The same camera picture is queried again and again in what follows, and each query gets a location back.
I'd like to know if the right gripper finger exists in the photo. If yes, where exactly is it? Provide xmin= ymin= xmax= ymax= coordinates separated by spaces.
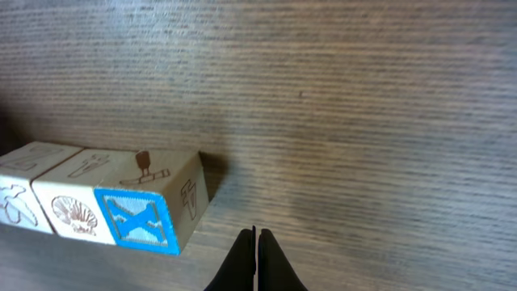
xmin=205 ymin=227 xmax=307 ymax=291

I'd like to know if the block with red drawing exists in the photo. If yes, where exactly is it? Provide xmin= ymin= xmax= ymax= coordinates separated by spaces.
xmin=32 ymin=150 xmax=134 ymax=245

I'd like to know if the plain block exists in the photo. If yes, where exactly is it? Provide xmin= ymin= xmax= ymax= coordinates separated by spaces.
xmin=1 ymin=141 xmax=82 ymax=234

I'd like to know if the blue X block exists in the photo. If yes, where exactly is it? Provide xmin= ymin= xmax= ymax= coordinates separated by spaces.
xmin=94 ymin=150 xmax=209 ymax=255

